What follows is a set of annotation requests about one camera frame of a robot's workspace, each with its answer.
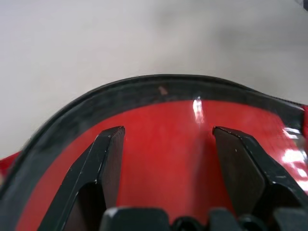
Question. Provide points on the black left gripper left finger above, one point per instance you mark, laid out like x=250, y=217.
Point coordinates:
x=96, y=168

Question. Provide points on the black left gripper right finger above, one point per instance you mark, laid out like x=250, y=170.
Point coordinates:
x=245, y=168

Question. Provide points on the red tray with black rim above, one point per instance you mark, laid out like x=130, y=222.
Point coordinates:
x=158, y=156

